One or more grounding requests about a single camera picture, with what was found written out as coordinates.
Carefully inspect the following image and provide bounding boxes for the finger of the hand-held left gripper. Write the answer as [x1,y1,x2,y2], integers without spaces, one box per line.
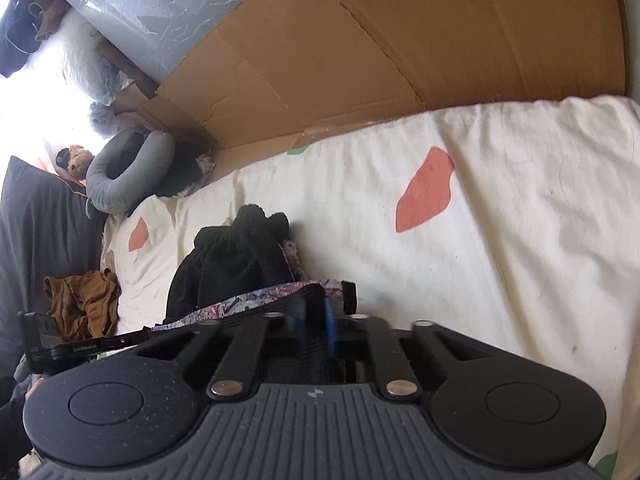
[106,326,152,348]

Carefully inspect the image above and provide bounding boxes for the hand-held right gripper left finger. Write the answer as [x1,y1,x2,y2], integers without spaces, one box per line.
[136,295,308,402]

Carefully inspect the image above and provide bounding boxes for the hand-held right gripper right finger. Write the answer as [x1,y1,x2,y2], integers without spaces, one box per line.
[322,301,495,402]

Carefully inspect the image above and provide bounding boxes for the black shorts with bear-print trim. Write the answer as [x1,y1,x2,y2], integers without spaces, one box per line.
[150,204,358,386]

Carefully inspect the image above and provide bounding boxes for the person's left forearm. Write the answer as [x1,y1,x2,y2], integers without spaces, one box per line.
[0,377,47,467]

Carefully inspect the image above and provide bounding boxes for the dark hanging clothes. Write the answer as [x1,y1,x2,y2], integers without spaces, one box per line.
[0,0,68,78]

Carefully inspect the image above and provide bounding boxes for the brown garment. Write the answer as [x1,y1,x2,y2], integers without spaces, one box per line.
[44,269,121,342]

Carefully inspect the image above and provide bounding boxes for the large grey cushion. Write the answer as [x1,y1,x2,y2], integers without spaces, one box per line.
[0,155,108,378]

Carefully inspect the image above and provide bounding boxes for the grey U-shaped pillow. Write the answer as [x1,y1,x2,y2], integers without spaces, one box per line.
[85,127,177,218]

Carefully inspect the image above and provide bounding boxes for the black cloth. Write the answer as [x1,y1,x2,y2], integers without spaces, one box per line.
[155,147,216,198]

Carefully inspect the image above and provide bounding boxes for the cream bear-print bed sheet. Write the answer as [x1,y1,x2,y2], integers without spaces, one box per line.
[100,94,640,480]

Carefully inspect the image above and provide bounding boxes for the brown plush toy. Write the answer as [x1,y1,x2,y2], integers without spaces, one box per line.
[55,144,96,181]

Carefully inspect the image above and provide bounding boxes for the grey fluffy object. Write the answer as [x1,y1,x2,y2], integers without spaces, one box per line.
[89,102,119,137]

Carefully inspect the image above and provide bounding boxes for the brown cardboard sheet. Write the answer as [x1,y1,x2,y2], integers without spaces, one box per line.
[97,0,628,181]

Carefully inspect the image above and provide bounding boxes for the grey plastic-wrapped mattress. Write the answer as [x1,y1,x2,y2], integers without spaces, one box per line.
[39,0,293,86]

